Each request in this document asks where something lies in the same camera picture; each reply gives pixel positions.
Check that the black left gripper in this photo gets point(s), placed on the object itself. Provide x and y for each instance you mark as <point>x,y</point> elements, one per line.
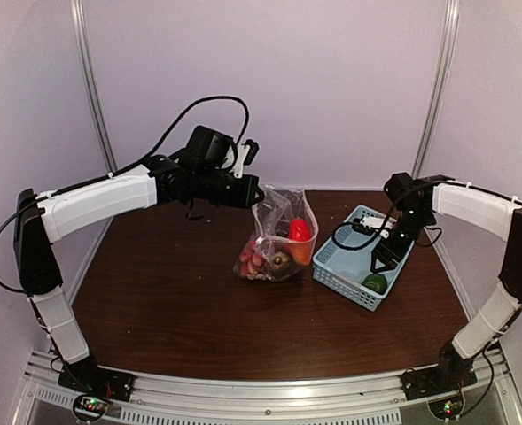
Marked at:
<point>244,199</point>

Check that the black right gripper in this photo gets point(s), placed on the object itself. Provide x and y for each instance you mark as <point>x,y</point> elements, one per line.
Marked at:
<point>392,263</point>

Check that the green bell pepper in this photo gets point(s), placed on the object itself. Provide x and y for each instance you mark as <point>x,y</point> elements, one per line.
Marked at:
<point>376,283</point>

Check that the clear zip top bag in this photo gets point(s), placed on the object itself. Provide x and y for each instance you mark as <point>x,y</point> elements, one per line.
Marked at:
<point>272,217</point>

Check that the orange red pepper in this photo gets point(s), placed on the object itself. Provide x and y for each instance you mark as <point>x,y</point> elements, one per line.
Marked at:
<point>299,246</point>

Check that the red peach bunch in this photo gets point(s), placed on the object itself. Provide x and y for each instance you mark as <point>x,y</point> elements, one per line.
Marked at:
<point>251,263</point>

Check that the dark purple eggplant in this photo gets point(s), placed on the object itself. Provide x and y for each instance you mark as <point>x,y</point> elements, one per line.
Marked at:
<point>281,266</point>

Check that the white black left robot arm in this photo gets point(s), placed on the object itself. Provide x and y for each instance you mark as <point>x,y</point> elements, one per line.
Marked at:
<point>48,217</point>

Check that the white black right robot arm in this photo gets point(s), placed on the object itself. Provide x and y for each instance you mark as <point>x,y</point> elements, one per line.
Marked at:
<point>490,248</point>

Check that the light blue plastic basket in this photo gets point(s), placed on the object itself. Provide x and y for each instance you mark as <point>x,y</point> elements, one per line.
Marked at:
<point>344,261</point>

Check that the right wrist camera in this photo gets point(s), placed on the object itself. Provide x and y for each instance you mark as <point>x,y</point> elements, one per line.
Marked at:
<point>370,225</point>

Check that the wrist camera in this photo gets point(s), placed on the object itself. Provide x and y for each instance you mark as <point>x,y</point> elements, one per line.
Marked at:
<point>246,152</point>
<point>370,225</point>

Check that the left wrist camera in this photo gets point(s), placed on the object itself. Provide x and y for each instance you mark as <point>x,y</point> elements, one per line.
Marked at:
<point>246,152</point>

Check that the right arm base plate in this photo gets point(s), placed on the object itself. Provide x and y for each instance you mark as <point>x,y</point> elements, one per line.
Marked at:
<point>429,382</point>

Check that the front aluminium rail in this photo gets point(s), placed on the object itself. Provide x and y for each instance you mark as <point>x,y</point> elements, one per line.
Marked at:
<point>162,399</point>

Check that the right aluminium frame post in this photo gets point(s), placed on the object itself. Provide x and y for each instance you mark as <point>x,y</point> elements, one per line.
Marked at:
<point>445,58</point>

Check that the aluminium frame post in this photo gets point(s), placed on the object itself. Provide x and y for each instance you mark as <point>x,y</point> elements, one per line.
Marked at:
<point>445,58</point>
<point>90,82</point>

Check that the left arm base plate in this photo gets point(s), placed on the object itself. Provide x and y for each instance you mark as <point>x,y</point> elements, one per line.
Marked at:
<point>101,382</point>

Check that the left aluminium frame post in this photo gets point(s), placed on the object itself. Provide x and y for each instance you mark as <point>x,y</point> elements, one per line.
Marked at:
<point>90,82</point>

